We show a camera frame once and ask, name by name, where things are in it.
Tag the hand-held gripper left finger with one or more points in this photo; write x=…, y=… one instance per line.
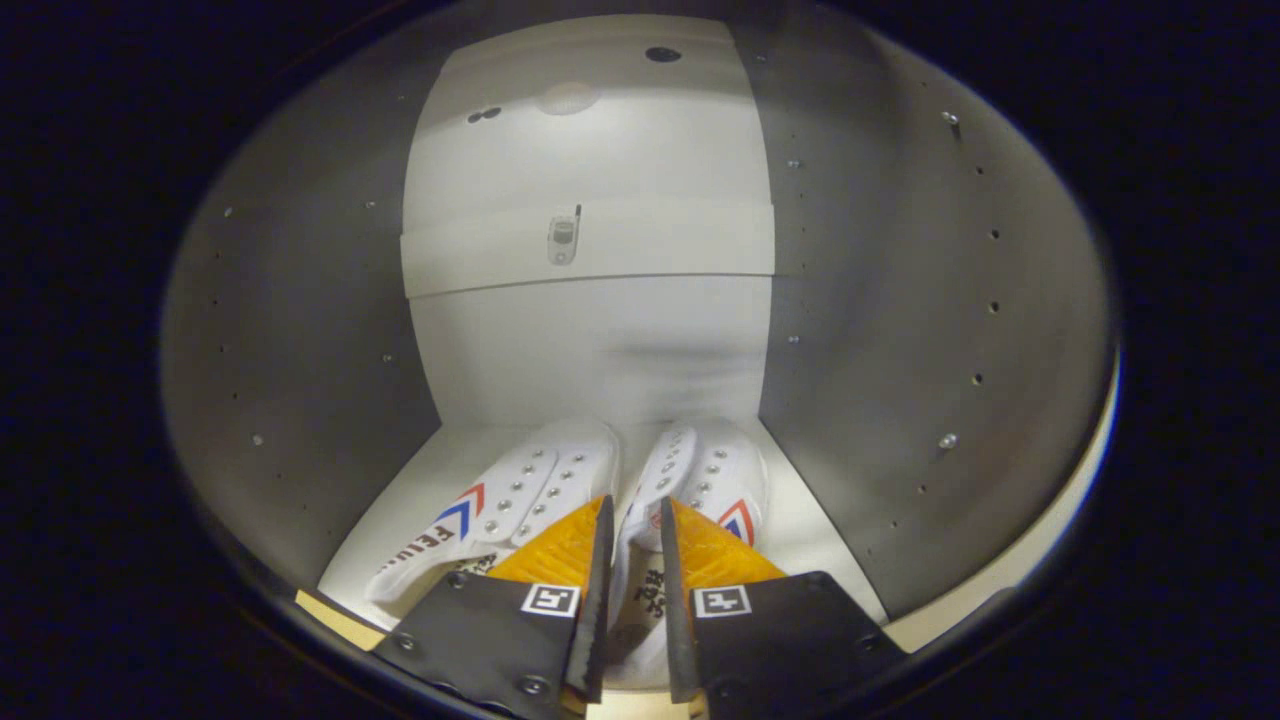
x=598, y=600

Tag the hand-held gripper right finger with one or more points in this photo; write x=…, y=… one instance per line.
x=675, y=600

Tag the white canvas shoe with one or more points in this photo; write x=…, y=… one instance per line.
x=520, y=490
x=700, y=470

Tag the grey shoe cabinet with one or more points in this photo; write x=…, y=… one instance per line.
x=900, y=300

